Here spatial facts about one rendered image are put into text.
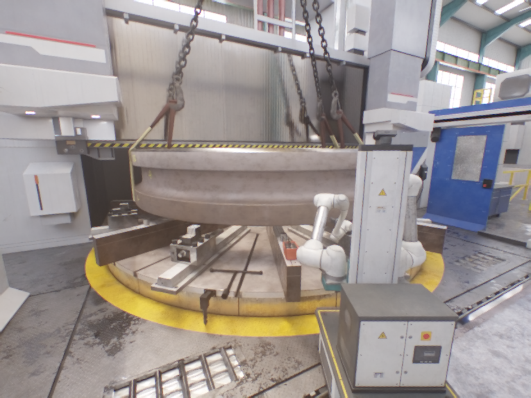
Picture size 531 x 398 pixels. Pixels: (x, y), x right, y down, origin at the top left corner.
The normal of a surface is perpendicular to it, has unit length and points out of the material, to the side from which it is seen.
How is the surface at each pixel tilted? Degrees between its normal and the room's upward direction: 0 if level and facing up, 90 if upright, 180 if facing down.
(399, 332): 90
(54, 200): 90
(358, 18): 90
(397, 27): 90
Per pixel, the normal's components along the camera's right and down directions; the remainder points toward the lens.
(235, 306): -0.10, 0.19
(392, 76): 0.45, 0.18
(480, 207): -0.89, 0.09
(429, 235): -0.65, 0.15
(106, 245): 0.76, 0.13
